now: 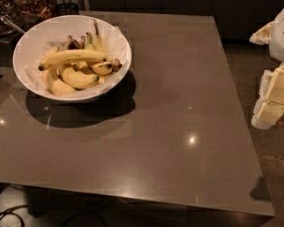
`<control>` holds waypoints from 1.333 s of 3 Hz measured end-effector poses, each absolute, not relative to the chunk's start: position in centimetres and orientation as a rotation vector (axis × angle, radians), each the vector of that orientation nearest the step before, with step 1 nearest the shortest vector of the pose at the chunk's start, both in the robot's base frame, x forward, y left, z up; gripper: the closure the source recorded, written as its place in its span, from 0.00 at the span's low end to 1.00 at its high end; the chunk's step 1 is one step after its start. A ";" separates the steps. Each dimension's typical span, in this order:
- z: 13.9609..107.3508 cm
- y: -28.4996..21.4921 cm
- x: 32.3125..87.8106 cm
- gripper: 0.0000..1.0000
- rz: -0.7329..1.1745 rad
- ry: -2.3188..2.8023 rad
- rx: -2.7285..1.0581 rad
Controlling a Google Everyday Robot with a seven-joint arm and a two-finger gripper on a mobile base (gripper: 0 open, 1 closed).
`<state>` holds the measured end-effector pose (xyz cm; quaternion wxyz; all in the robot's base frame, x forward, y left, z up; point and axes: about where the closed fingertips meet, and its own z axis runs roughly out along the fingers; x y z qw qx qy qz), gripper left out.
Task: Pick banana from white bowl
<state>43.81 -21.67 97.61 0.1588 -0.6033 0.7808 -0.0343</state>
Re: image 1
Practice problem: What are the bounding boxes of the long top yellow banana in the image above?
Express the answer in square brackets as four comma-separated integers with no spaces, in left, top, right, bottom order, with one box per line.
[38,49,109,71]

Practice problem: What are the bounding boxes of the dark snack tray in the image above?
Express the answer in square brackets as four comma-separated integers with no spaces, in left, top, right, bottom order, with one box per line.
[0,0,60,38]

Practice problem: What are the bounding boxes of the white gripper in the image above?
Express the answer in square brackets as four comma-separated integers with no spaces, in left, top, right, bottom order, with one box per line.
[249,8,284,130]

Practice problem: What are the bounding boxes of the bottom left yellow banana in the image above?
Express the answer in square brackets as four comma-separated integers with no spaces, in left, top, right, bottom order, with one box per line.
[43,69,75,96]

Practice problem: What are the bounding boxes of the upright back yellow banana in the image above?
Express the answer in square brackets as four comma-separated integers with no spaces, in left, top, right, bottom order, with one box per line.
[85,20,112,59]

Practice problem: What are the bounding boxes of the black floor cable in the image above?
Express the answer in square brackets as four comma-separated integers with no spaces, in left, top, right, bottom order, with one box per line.
[0,204,27,227]

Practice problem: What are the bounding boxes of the white ceramic bowl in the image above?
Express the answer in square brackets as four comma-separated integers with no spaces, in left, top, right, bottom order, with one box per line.
[11,14,133,104]

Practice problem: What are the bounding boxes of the metal spoon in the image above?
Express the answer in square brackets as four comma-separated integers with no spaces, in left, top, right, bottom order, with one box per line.
[0,15,26,34]

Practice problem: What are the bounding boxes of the lower middle yellow banana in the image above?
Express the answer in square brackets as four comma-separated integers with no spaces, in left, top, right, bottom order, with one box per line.
[58,64,99,89]

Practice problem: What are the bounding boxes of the short right yellow banana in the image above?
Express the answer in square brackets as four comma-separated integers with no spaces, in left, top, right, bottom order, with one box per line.
[88,61,113,76]

